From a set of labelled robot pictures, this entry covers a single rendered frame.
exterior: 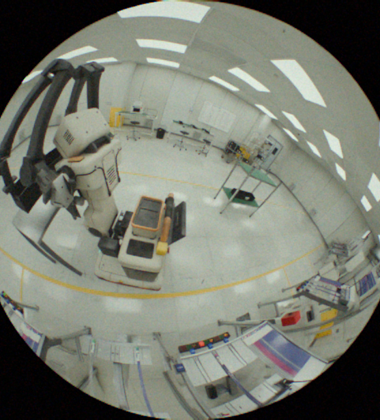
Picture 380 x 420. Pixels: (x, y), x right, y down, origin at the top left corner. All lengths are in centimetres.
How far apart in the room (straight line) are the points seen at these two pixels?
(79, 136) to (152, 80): 596
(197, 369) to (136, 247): 75
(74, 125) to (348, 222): 927
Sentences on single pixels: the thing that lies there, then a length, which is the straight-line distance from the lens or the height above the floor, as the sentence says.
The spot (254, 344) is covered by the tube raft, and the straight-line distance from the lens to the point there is 97.
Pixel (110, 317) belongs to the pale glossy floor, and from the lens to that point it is 150.
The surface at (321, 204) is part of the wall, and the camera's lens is 918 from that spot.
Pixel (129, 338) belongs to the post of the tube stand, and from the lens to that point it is 150.
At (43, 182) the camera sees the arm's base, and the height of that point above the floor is 122.
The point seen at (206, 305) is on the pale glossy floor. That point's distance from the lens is 162.
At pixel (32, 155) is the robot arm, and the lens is 53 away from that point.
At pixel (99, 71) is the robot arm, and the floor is 156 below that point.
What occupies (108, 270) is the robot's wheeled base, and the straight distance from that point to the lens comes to 123.
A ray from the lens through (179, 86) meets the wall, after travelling 630.
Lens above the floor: 145
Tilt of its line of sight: 43 degrees down
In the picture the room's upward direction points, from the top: 27 degrees clockwise
